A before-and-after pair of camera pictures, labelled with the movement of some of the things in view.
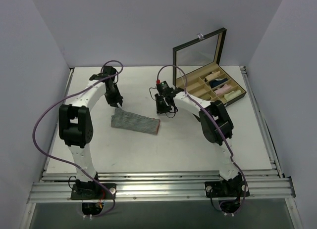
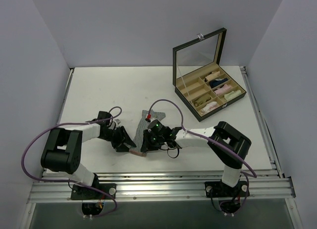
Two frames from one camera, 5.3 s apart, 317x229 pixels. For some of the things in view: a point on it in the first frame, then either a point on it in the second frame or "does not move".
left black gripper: (113, 99) -> (120, 139)
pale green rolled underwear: (232, 94) does not move
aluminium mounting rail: (56, 187) does not move
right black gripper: (162, 107) -> (147, 142)
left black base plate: (92, 191) does not move
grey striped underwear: (123, 119) -> (143, 125)
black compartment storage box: (196, 69) does not move
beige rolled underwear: (213, 74) does not move
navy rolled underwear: (217, 81) does not move
